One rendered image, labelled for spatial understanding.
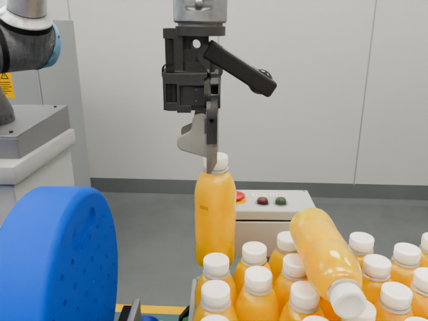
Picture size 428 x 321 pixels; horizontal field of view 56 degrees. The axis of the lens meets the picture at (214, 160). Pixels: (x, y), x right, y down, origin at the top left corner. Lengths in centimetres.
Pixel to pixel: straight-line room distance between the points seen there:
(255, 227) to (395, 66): 278
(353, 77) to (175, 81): 283
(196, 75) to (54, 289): 32
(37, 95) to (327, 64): 210
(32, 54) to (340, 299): 86
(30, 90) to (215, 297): 180
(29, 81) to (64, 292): 180
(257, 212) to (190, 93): 28
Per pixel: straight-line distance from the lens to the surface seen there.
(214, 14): 56
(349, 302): 51
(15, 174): 92
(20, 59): 107
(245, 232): 76
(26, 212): 49
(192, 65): 58
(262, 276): 59
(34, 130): 101
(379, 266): 65
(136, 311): 60
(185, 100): 57
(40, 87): 220
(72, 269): 49
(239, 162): 338
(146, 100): 334
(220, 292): 56
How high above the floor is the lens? 142
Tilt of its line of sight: 19 degrees down
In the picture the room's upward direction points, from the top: straight up
